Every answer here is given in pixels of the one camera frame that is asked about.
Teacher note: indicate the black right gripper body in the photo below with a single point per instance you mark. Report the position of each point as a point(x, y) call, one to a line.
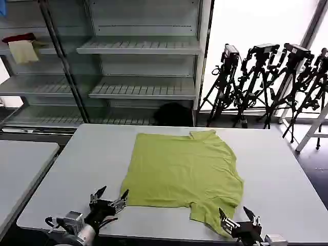
point(248, 234)

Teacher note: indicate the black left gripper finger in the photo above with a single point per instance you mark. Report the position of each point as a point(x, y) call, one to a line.
point(121, 202)
point(98, 194)

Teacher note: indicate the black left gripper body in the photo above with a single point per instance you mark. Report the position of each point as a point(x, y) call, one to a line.
point(98, 211)

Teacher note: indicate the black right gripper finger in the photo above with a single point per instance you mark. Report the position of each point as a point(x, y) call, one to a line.
point(228, 224)
point(255, 220)

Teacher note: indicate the green t-shirt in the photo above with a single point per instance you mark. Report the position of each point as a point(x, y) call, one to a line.
point(179, 169)

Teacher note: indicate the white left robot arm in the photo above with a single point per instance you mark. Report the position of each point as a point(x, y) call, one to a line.
point(74, 228)

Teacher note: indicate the black bag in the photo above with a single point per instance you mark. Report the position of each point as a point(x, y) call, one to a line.
point(174, 114)

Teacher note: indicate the glass-door shelf rack with cloths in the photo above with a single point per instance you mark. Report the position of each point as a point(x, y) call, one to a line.
point(38, 77)

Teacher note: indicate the grey metal shelf rack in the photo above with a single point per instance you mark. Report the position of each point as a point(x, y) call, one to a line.
point(146, 64)

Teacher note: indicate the white metal frame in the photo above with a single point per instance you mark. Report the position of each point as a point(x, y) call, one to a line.
point(311, 130)

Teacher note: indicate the black camera tripod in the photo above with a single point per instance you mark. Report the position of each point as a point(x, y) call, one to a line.
point(258, 74)
point(314, 87)
point(289, 77)
point(225, 77)

